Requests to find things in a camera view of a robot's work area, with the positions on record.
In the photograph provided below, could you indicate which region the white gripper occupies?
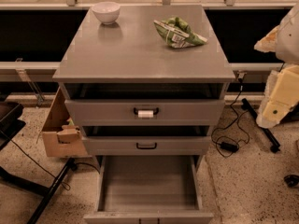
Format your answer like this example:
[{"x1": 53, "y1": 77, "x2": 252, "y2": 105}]
[{"x1": 255, "y1": 63, "x2": 299, "y2": 130}]

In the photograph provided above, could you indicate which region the green jalapeno chip bag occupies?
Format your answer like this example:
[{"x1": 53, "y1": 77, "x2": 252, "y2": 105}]
[{"x1": 153, "y1": 17, "x2": 207, "y2": 49}]

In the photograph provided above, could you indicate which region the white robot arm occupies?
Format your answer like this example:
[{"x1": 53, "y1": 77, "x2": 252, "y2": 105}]
[{"x1": 254, "y1": 4, "x2": 299, "y2": 128}]

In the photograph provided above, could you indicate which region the grey drawer cabinet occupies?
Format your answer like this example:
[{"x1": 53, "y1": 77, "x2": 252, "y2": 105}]
[{"x1": 51, "y1": 4, "x2": 236, "y2": 173}]

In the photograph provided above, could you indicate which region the grey bottom drawer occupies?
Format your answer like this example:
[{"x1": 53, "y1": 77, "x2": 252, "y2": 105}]
[{"x1": 84, "y1": 156, "x2": 213, "y2": 224}]

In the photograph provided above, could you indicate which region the grey drawer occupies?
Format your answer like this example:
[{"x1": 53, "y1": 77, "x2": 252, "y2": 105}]
[
  {"x1": 84, "y1": 156, "x2": 213, "y2": 224},
  {"x1": 82, "y1": 126, "x2": 211, "y2": 155},
  {"x1": 64, "y1": 83, "x2": 226, "y2": 127}
]

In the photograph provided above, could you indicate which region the grey middle drawer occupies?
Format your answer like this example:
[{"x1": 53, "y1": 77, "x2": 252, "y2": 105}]
[{"x1": 82, "y1": 126, "x2": 211, "y2": 155}]

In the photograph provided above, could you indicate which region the grey top drawer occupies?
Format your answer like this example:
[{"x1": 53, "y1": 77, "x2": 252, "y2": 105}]
[{"x1": 64, "y1": 83, "x2": 226, "y2": 127}]

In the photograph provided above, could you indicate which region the black stand leg right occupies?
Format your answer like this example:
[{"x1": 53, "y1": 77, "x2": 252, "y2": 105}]
[{"x1": 241, "y1": 97, "x2": 281, "y2": 154}]

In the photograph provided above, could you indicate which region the black caster wheel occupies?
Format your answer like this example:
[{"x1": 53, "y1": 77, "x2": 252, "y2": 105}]
[{"x1": 284, "y1": 175, "x2": 299, "y2": 188}]

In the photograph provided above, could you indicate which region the white ceramic bowl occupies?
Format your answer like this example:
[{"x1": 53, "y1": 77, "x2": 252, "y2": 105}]
[{"x1": 92, "y1": 2, "x2": 121, "y2": 24}]

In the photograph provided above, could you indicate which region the brown cardboard box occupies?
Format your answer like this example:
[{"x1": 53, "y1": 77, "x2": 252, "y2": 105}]
[{"x1": 42, "y1": 90, "x2": 88, "y2": 158}]

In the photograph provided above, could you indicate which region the black stand left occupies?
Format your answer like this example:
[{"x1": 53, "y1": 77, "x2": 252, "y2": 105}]
[{"x1": 0, "y1": 101, "x2": 78, "y2": 224}]

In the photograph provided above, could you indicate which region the white tape on handle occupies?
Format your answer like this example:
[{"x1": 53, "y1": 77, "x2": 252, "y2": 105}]
[{"x1": 137, "y1": 110, "x2": 154, "y2": 119}]

